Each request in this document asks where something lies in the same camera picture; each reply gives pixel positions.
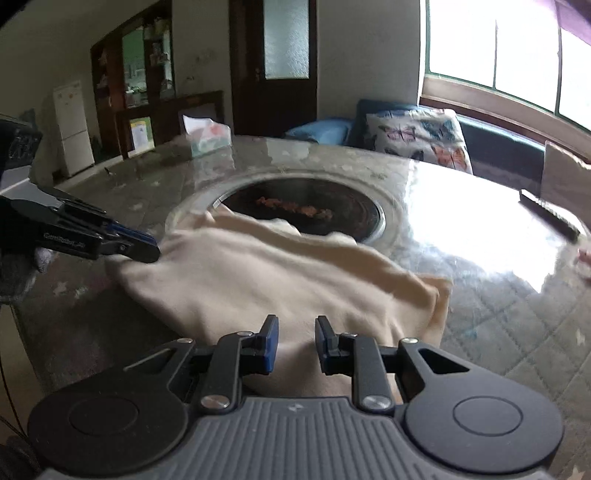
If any white refrigerator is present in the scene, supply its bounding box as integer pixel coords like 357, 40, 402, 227
53, 81, 94, 178

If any pink small toy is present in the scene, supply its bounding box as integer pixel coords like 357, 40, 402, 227
577, 249, 591, 266

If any cream beige garment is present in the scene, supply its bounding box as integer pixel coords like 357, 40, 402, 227
105, 208, 453, 397

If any tissue box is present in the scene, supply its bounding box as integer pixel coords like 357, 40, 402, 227
182, 115, 232, 158

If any butterfly print pillow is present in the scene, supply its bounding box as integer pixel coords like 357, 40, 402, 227
366, 108, 473, 174

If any dark wooden door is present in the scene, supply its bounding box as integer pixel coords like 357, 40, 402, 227
228, 0, 318, 138

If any blue sofa bench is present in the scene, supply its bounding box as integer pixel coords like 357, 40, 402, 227
283, 98, 591, 209

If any dark wooden cabinet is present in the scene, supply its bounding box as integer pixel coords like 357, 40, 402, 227
90, 1, 225, 160

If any quilted star table cover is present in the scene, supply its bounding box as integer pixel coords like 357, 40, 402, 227
16, 137, 590, 479

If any round inset table stove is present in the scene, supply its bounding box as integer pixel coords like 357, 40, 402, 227
165, 170, 404, 251

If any green framed window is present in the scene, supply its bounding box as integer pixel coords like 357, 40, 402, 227
427, 1, 590, 130

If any black remote control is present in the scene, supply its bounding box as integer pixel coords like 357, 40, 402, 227
519, 189, 580, 244

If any plain beige pillow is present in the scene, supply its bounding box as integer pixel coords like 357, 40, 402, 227
541, 142, 591, 227

